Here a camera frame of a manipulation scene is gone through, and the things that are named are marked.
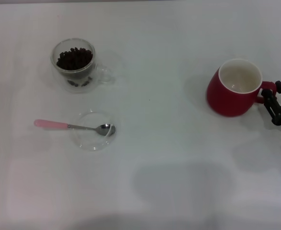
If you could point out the red ceramic mug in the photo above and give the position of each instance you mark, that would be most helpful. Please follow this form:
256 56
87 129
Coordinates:
226 100

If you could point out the round clear glass saucer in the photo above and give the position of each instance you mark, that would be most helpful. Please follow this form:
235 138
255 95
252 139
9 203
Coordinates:
92 142

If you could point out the coffee beans pile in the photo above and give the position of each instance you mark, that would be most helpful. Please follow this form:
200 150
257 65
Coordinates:
74 60

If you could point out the double-wall glass cup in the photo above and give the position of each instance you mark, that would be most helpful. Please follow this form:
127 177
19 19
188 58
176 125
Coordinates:
83 80

